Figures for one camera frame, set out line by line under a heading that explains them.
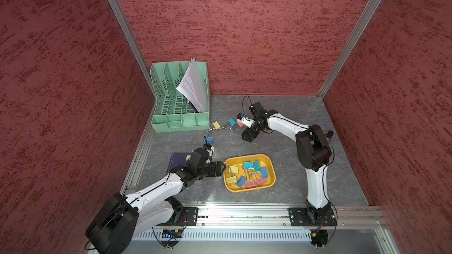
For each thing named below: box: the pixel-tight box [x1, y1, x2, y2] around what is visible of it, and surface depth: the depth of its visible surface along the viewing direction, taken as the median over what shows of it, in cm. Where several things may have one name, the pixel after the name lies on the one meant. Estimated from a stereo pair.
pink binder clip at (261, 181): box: [254, 177, 267, 187], surface depth 84 cm
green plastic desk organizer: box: [150, 61, 211, 133], surface depth 105 cm
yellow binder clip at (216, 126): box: [205, 120, 225, 133], surface depth 105 cm
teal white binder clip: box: [243, 161, 255, 170], surface depth 89 cm
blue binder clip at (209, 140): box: [203, 136, 215, 144], surface depth 100 cm
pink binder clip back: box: [244, 181, 257, 189], surface depth 85 cm
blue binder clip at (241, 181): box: [235, 175, 247, 189], surface depth 84 cm
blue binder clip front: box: [260, 166, 269, 179], surface depth 89 cm
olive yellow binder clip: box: [228, 165, 239, 174], surface depth 87 cm
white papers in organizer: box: [175, 57, 208, 113], surface depth 97 cm
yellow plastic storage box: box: [223, 153, 277, 193], surface depth 87 cm
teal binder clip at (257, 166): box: [253, 160, 261, 172], surface depth 89 cm
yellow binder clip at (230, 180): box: [226, 175, 238, 185], surface depth 83 cm
